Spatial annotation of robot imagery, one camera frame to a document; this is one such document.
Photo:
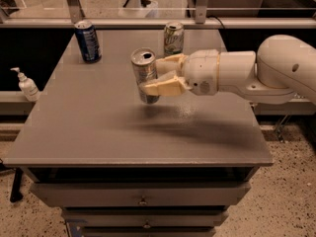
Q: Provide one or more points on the white pump sanitizer bottle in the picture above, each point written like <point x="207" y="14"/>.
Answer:
<point x="27" y="86"/>

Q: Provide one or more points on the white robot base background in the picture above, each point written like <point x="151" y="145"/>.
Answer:
<point x="139" y="9"/>

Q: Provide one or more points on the blue pepsi can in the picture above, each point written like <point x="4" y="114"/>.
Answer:
<point x="88" y="41"/>

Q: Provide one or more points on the metal frame post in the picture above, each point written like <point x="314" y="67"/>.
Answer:
<point x="201" y="9"/>
<point x="75" y="11"/>

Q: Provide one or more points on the top grey drawer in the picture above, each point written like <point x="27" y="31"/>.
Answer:
<point x="134" y="195"/>

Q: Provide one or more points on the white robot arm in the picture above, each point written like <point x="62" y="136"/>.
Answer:
<point x="282" y="67"/>

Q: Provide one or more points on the left metal frame post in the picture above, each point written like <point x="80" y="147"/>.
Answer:
<point x="75" y="11"/>

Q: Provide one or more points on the green white 7up can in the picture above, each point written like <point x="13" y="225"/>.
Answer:
<point x="173" y="38"/>

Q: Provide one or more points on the black stand leg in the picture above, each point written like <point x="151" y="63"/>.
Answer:
<point x="16" y="195"/>

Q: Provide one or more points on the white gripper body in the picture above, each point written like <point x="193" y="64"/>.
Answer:
<point x="201" y="70"/>

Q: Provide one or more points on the right metal frame post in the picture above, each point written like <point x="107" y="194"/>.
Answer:
<point x="201" y="9"/>

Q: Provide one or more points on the grey drawer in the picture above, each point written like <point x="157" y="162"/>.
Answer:
<point x="151" y="217"/>
<point x="134" y="195"/>

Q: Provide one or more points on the silver redbull can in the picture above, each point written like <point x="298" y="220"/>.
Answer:
<point x="143" y="65"/>

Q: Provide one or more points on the grey drawer cabinet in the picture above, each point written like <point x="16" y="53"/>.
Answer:
<point x="89" y="126"/>

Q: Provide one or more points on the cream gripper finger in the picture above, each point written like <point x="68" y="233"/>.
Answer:
<point x="169" y="87"/>
<point x="170" y="63"/>

